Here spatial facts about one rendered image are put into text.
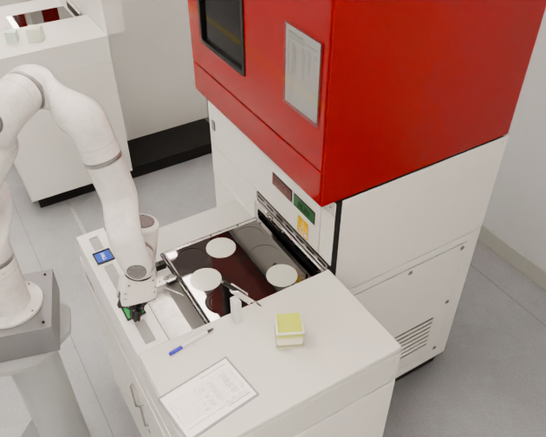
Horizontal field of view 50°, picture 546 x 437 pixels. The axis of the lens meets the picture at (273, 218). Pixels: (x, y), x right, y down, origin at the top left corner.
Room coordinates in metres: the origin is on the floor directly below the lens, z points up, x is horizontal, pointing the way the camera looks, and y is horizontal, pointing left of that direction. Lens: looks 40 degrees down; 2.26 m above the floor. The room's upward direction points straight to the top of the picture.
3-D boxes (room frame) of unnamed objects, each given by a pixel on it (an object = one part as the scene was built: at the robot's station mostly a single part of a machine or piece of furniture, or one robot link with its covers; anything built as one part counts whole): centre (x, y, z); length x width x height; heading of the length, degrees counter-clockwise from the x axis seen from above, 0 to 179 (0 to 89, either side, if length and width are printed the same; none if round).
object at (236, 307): (1.10, 0.09, 1.03); 0.06 x 0.04 x 0.13; 121
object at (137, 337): (1.23, 0.47, 0.89); 0.55 x 0.09 x 0.14; 31
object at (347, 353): (0.98, 0.00, 0.89); 0.62 x 0.35 x 0.14; 121
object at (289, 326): (1.02, -0.04, 1.00); 0.07 x 0.07 x 0.07; 5
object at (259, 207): (1.49, -0.05, 0.89); 0.44 x 0.02 x 0.10; 31
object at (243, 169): (1.64, 0.03, 1.02); 0.82 x 0.03 x 0.40; 31
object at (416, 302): (1.82, -0.26, 0.41); 0.82 x 0.71 x 0.82; 31
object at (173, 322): (1.21, 0.34, 0.87); 0.36 x 0.08 x 0.03; 31
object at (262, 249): (1.37, 0.12, 0.90); 0.34 x 0.34 x 0.01; 31
